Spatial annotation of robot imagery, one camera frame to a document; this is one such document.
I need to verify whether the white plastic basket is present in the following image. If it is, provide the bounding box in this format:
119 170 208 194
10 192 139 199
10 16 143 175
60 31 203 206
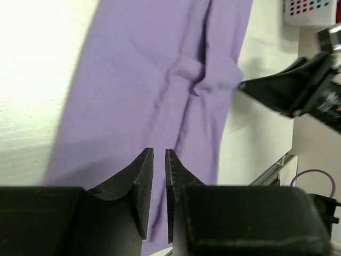
284 0 339 27

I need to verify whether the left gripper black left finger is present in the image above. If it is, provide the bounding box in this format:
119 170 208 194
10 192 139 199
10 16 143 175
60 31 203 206
87 148 154 239

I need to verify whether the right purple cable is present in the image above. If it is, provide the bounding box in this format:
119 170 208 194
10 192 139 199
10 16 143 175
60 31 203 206
290 169 337 198

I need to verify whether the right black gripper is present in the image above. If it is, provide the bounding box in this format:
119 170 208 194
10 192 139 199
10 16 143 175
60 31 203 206
238 23 340 131

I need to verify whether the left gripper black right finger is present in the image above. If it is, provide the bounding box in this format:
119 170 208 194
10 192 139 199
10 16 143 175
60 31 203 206
165 149 205 243

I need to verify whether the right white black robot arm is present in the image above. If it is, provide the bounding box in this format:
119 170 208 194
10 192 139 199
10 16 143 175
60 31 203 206
234 25 340 243

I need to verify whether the purple t-shirt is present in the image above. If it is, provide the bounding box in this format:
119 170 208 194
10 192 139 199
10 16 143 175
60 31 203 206
44 1 253 255

